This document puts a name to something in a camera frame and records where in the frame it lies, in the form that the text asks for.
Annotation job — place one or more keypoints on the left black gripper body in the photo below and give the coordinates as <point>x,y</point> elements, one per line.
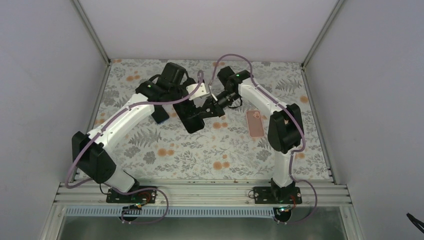
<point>187,116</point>

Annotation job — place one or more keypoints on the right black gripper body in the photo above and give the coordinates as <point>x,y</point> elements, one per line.
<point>215,106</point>

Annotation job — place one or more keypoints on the black phone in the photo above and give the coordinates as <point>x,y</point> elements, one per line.
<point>188,115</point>

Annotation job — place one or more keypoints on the blue smartphone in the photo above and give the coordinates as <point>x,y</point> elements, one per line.
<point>159,114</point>

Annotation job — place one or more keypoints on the pink phone case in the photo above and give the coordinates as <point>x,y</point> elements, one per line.
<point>255,124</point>

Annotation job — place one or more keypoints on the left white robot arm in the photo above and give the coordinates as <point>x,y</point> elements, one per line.
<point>90,151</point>

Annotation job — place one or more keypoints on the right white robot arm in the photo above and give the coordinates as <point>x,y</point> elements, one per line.
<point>285,128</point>

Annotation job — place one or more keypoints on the floral tablecloth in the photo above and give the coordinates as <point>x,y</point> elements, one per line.
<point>223,149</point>

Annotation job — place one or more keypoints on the black object at edge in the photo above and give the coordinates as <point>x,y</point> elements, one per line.
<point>416,222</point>

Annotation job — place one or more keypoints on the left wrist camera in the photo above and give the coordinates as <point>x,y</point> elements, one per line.
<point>197,90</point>

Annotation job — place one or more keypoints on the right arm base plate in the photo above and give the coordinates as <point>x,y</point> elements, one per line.
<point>267,195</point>

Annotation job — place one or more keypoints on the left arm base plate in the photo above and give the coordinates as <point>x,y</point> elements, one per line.
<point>144,195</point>

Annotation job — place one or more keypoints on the grey slotted cable duct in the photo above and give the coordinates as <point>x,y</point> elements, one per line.
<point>172,211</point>

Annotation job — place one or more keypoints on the aluminium rail frame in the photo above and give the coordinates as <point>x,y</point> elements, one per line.
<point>213,193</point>

